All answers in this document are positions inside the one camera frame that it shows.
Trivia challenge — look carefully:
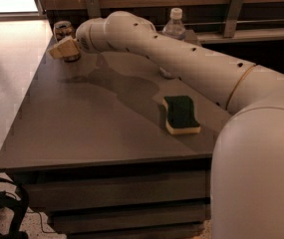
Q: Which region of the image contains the clear plastic water bottle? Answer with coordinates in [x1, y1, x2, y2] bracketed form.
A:
[158, 7, 187, 80]

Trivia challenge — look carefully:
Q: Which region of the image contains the right metal wall bracket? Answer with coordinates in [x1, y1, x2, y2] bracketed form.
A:
[223, 0, 244, 38]

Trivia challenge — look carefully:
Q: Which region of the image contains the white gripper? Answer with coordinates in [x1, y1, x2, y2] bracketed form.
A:
[48, 18, 106, 60]

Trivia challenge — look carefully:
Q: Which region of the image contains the grey drawer cabinet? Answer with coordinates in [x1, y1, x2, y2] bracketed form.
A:
[0, 53, 229, 239]

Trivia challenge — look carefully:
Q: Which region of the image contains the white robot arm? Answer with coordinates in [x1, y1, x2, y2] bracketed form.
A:
[49, 11, 284, 239]

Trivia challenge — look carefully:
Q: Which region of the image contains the metal wall bracket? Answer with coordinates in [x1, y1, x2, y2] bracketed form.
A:
[85, 0, 101, 18]
[223, 0, 244, 38]

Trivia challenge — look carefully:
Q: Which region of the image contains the left metal wall bracket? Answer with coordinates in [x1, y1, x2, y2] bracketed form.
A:
[85, 0, 101, 18]

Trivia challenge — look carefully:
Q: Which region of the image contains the orange soda can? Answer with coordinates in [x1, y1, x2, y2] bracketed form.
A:
[53, 21, 81, 62]

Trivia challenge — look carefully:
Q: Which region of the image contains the green and yellow sponge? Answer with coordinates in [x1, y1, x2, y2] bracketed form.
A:
[162, 96, 201, 135]

